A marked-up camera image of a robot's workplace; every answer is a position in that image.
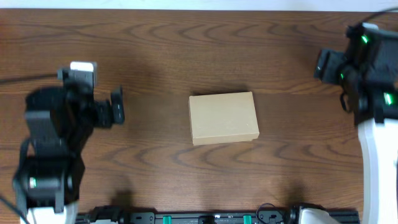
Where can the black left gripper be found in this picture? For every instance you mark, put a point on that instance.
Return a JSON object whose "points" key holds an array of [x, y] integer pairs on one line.
{"points": [[108, 112]]}

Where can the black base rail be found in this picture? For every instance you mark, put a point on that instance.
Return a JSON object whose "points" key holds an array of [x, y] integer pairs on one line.
{"points": [[266, 213]]}

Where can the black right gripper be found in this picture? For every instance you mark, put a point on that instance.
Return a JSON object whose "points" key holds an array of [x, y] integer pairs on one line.
{"points": [[332, 61]]}

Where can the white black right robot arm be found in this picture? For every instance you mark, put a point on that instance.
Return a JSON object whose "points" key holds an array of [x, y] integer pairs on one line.
{"points": [[367, 73]]}

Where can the brown cardboard box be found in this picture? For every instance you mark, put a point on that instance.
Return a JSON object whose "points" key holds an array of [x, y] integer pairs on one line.
{"points": [[223, 118]]}

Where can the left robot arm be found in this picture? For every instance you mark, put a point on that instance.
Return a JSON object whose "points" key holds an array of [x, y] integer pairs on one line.
{"points": [[60, 120]]}

